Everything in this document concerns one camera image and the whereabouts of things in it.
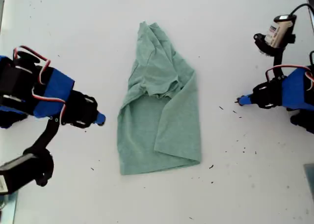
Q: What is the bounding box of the black camera stalk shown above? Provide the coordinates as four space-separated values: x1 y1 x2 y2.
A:
254 32 295 80
23 115 61 188

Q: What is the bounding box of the white black camera box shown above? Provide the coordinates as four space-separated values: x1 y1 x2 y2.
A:
264 14 297 49

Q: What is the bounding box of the red white arm wire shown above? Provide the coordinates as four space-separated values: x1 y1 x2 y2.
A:
265 64 314 84
13 46 67 119

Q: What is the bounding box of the green t-shirt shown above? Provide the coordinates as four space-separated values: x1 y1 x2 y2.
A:
117 21 202 176

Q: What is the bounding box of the black camera cable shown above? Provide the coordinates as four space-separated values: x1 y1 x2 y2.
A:
289 3 314 16

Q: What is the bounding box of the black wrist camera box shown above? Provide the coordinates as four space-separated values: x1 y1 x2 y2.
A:
0 153 40 196

